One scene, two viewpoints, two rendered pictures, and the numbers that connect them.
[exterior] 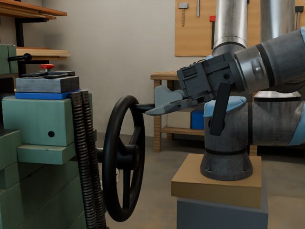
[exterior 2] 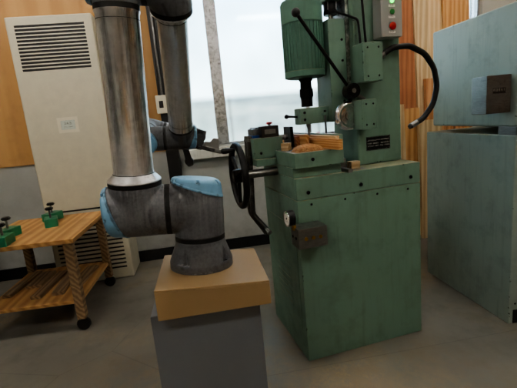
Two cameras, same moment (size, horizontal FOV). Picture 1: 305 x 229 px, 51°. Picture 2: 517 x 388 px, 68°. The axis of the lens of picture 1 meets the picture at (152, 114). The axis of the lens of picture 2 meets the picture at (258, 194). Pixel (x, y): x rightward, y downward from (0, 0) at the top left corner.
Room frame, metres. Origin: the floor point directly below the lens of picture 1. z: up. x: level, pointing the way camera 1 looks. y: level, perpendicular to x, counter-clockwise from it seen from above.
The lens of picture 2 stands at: (2.21, -0.60, 1.05)
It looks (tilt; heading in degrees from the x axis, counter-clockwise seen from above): 11 degrees down; 154
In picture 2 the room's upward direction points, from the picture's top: 5 degrees counter-clockwise
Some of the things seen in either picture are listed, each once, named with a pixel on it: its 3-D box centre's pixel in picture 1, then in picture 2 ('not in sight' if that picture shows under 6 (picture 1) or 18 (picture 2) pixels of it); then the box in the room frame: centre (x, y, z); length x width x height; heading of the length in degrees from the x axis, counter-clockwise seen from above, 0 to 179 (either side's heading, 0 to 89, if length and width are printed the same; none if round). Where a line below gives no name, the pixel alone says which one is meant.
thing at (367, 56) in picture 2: not in sight; (368, 62); (0.97, 0.57, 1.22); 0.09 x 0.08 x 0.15; 79
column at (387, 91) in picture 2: not in sight; (364, 82); (0.83, 0.68, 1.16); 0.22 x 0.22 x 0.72; 79
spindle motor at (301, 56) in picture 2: not in sight; (302, 41); (0.78, 0.39, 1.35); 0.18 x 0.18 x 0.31
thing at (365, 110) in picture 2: not in sight; (364, 114); (0.97, 0.54, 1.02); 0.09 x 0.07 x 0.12; 169
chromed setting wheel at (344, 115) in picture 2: not in sight; (348, 115); (0.93, 0.50, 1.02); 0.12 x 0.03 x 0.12; 79
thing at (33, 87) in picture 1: (51, 82); (262, 131); (0.67, 0.21, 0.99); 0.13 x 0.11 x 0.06; 169
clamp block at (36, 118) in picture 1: (51, 116); (264, 146); (0.67, 0.22, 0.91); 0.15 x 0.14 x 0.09; 169
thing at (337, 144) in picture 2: not in sight; (307, 142); (0.76, 0.40, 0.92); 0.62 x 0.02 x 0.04; 169
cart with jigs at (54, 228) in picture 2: not in sight; (48, 262); (-0.32, -0.78, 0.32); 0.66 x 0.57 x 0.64; 160
